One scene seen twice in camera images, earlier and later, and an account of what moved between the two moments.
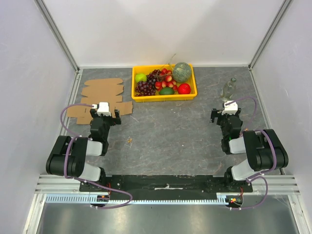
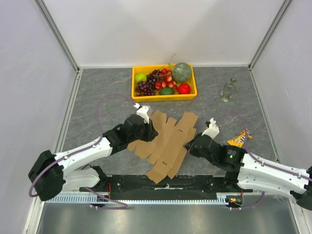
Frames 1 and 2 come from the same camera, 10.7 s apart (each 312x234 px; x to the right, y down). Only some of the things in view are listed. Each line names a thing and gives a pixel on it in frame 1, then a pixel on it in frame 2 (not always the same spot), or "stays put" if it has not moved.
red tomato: [184, 88] stays put
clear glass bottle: [228, 89] stays put
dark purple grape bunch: [145, 88] stays put
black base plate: [165, 186] stays put
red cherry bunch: [168, 83] stays put
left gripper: [114, 121] → [151, 134]
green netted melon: [182, 71] stays put
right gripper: [217, 116] → [192, 144]
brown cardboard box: [96, 90] → [165, 152]
